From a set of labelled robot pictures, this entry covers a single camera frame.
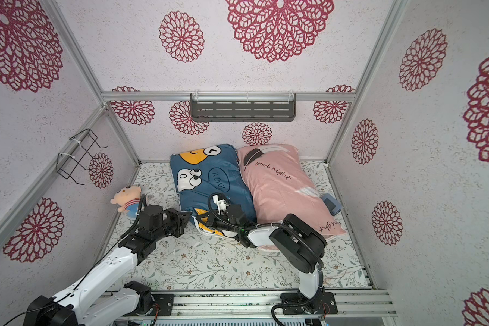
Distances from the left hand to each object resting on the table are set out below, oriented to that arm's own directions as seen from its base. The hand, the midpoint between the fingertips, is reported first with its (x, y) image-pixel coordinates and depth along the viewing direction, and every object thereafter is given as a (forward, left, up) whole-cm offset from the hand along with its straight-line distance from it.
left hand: (193, 211), depth 82 cm
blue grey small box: (+11, -63, -13) cm, 65 cm away
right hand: (-3, -1, 0) cm, 3 cm away
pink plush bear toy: (+12, +35, -9) cm, 38 cm away
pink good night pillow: (+15, -36, -2) cm, 39 cm away
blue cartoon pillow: (+27, +3, -10) cm, 29 cm away
